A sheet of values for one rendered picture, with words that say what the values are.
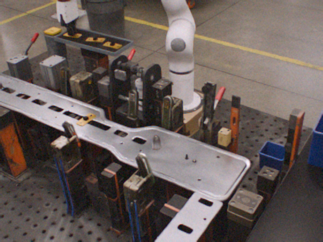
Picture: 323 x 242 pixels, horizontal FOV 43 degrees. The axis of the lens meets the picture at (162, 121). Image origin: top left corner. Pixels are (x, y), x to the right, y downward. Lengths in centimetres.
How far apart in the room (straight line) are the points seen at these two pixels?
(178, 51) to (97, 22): 280
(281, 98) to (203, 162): 232
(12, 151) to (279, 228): 116
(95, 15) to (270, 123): 282
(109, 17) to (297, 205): 356
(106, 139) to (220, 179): 46
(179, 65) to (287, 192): 86
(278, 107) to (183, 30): 189
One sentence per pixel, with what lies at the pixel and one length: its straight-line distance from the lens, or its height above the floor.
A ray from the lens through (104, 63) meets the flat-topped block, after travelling 196.
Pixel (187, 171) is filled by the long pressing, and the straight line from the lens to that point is 138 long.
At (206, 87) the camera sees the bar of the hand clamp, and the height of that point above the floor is 122.
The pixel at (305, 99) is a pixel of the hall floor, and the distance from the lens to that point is 369.
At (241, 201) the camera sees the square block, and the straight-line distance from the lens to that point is 121.
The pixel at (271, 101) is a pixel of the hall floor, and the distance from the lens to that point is 362.
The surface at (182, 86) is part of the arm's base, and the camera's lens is 196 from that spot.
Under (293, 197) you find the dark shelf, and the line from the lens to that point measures 128.
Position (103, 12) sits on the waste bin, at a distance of 448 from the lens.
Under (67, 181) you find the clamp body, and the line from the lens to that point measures 160.
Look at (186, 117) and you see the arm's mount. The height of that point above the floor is 81.
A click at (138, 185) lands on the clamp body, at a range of 128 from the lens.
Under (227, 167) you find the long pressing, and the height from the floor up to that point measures 100.
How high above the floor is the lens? 193
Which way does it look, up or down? 35 degrees down
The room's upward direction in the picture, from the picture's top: 4 degrees counter-clockwise
